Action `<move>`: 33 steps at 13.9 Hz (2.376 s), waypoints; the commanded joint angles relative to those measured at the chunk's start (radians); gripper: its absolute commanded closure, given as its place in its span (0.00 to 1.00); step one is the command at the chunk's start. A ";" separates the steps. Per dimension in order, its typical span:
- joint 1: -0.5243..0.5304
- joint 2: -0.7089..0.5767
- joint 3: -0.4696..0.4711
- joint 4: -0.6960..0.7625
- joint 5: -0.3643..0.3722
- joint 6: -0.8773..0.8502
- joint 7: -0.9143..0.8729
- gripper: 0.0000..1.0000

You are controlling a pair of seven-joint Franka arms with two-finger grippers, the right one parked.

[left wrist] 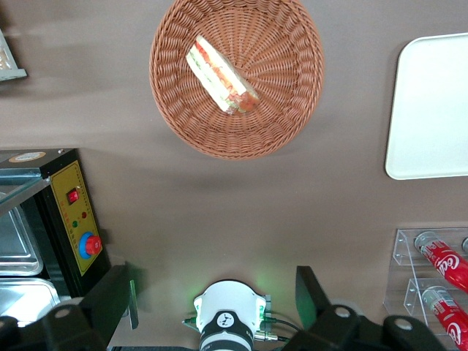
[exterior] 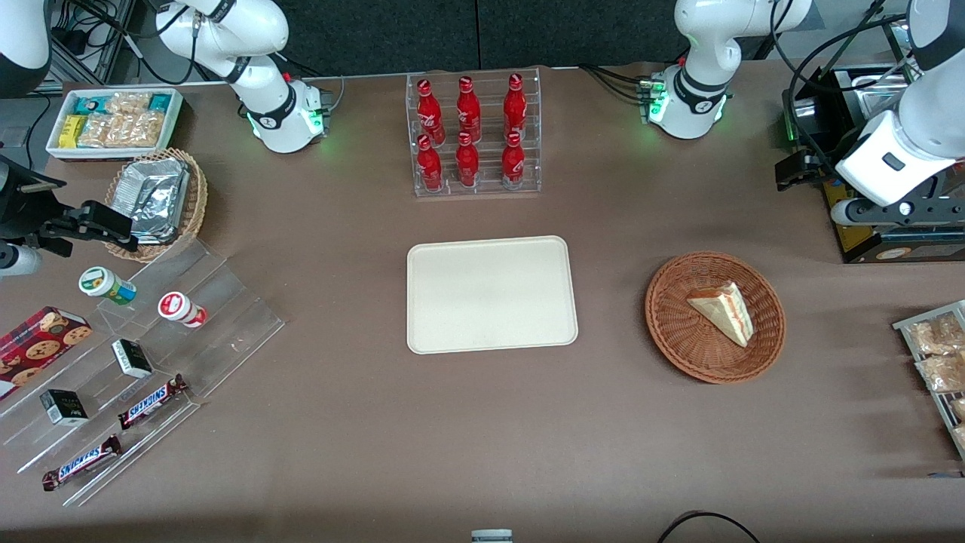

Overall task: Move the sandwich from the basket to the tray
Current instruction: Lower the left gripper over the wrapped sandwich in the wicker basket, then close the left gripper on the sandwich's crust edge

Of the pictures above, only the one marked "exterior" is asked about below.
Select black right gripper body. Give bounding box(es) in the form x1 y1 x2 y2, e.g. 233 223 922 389
0 155 67 244

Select triangular sandwich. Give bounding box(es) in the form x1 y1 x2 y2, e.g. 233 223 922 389
686 281 753 348

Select light wicker basket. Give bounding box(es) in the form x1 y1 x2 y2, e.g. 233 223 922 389
104 148 209 263

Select grey snack tray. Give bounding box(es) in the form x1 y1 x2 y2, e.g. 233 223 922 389
893 300 965 461

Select round brown wicker basket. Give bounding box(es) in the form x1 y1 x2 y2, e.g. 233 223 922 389
645 251 786 385

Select cream plastic tray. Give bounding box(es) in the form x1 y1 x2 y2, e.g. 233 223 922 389
406 235 579 355

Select silver foil packet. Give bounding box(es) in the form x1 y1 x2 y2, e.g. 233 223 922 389
115 157 190 229
130 219 186 244

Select green lid yogurt cup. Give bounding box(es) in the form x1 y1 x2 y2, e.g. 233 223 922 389
78 266 138 306

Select white rectangular snack bin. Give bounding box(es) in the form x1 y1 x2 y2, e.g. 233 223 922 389
45 87 185 162

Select clear cracker bag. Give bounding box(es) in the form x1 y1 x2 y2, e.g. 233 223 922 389
107 113 142 149
134 110 167 149
78 113 114 149
106 91 152 116

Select red lid yogurt cup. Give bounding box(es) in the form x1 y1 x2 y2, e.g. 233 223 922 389
158 291 208 329

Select red cookie box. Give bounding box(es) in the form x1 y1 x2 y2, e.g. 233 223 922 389
0 305 93 400

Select small black box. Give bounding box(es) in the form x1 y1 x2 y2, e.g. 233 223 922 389
112 339 154 379
39 388 90 428

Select clear acrylic stepped display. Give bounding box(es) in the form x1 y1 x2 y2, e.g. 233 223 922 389
0 240 286 508

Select Snickers chocolate bar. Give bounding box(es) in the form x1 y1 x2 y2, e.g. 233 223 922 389
41 434 123 492
117 374 189 431

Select red cola bottle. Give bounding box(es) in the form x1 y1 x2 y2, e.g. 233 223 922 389
455 132 480 188
417 134 444 192
501 132 525 189
417 78 446 144
456 75 482 140
504 72 527 137

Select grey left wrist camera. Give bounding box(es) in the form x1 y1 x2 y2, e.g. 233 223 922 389
831 193 965 228

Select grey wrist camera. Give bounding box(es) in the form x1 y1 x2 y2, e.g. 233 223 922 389
831 193 965 228
0 243 43 277

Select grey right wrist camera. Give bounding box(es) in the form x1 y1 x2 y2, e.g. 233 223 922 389
0 243 43 277

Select black hanging cable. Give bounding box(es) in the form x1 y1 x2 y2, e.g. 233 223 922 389
767 0 909 155

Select black cable bundle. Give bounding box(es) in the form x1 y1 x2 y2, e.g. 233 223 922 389
51 0 201 85

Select aluminium frame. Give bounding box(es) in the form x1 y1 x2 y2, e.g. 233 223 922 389
47 0 138 90

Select black arm base cables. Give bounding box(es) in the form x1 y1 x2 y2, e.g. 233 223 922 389
579 63 658 104

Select black looped cable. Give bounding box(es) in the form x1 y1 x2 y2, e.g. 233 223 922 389
656 511 764 543

